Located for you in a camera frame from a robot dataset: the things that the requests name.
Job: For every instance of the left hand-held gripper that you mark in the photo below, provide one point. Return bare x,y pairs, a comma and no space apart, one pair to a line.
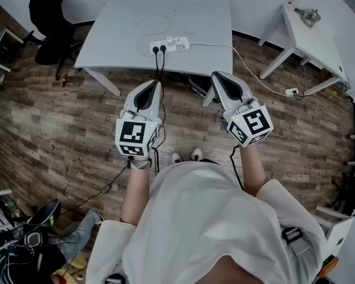
133,133

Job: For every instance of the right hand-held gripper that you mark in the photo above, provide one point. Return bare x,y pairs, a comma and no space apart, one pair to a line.
251,126

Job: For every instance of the white power strip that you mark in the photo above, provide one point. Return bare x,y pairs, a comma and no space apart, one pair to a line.
173,51

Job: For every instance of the person's left forearm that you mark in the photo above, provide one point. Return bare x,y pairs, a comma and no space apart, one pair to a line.
136,194

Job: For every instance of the person's right forearm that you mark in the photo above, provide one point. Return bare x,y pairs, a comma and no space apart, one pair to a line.
253,170

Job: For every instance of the grey table leg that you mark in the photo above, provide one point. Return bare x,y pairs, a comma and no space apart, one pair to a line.
209,98
106,83

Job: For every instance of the white floor socket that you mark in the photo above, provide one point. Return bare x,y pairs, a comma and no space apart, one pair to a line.
291,92

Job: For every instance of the black watch with metal band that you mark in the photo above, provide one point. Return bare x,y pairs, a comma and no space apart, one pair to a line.
139,163

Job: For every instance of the person's left shoe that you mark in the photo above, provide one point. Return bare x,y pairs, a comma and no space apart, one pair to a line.
176,158

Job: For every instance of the person's shoe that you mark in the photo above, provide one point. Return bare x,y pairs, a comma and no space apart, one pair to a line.
176,158
197,153

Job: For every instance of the person's right shoe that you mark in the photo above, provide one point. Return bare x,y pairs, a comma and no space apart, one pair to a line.
197,153

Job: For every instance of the white side table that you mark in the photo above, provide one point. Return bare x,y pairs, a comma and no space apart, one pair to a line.
313,40

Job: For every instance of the black office chair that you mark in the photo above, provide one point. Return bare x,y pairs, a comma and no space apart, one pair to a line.
50,19

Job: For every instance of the person's white t-shirt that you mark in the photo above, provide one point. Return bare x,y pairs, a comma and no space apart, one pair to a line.
201,223

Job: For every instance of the black round seat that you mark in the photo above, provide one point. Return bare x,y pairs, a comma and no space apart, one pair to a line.
45,213

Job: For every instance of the teal desk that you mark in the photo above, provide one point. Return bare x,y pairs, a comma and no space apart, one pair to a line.
0,49

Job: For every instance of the black chair base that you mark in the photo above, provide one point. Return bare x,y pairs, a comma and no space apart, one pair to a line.
350,200

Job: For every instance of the white rack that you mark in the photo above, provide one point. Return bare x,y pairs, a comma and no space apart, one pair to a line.
0,209

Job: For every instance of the white cabinet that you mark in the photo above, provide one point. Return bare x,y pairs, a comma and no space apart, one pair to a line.
341,235

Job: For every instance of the orange tool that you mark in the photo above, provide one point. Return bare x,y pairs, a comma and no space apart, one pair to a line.
329,265

